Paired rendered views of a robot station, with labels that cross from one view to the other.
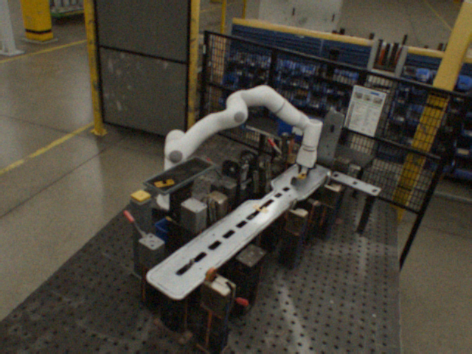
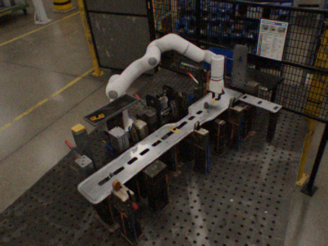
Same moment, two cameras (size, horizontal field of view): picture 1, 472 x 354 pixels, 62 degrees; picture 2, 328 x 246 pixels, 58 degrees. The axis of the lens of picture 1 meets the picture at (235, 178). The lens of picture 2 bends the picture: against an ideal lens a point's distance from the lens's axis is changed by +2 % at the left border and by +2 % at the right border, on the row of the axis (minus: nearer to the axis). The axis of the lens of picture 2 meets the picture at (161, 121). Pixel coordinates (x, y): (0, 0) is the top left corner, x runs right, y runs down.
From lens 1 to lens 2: 0.50 m
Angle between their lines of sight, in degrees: 14
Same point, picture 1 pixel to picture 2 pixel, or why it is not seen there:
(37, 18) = not seen: outside the picture
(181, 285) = (100, 193)
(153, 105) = (130, 50)
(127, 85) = (110, 38)
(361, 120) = (270, 48)
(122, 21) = not seen: outside the picture
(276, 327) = (182, 220)
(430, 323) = not seen: outside the picture
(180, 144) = (114, 85)
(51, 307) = (30, 206)
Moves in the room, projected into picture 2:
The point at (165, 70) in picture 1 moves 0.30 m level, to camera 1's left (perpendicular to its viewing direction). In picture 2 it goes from (134, 23) to (114, 24)
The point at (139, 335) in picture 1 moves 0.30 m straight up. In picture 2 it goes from (83, 226) to (70, 192)
